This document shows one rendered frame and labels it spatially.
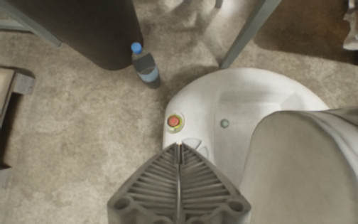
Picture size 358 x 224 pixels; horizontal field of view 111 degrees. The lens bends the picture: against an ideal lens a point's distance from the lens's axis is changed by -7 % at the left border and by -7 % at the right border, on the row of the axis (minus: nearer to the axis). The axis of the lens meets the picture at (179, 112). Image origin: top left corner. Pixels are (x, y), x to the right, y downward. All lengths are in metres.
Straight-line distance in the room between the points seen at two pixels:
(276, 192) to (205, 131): 0.22
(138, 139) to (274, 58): 0.92
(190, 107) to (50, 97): 0.86
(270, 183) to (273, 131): 0.06
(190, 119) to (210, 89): 0.10
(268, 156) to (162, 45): 0.80
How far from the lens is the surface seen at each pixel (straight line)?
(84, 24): 0.58
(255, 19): 0.56
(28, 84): 1.12
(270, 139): 0.20
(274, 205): 0.22
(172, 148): 0.17
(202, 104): 0.37
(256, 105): 0.51
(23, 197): 1.16
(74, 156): 0.92
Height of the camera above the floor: 0.73
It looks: 82 degrees down
